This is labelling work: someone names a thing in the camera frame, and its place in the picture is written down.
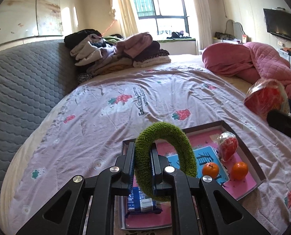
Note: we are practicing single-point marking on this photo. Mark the pile of folded clothes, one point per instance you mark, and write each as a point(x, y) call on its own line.
point(96, 55)

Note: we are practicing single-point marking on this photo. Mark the orange mandarin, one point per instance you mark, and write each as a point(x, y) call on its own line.
point(239, 171)
point(210, 169)

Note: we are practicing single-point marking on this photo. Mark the shallow grey cardboard box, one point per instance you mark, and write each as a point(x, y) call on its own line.
point(170, 142)

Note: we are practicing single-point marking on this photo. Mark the beige left curtain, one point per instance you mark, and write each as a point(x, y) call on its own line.
point(125, 12)

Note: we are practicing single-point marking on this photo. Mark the black framed window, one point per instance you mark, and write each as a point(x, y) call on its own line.
point(162, 17)

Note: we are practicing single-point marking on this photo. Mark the orange mandarin in box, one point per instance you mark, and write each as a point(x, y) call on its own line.
point(239, 171)

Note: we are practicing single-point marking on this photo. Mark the grey quilted headboard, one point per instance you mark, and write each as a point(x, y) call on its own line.
point(34, 77)

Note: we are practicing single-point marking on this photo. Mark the pink strawberry bed sheet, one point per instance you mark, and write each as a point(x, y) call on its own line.
point(84, 133)

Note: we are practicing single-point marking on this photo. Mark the white right curtain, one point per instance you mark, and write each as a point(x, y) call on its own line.
point(204, 23)

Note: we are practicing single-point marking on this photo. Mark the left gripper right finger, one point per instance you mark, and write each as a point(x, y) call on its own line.
point(199, 206)

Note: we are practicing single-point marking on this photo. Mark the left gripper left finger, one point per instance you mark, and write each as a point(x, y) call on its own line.
point(85, 204)

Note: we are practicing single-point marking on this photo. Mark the pink quilted duvet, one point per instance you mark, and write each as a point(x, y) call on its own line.
point(250, 62)

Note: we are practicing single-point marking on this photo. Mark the black flat television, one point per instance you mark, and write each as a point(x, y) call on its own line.
point(278, 23)

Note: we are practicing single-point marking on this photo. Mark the blue snack packet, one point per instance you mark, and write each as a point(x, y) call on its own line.
point(139, 203)

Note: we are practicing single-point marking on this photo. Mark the blossom wall painting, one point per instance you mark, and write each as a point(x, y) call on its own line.
point(20, 19)

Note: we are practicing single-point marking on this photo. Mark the blue red foil egg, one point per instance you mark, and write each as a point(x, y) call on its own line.
point(266, 95)

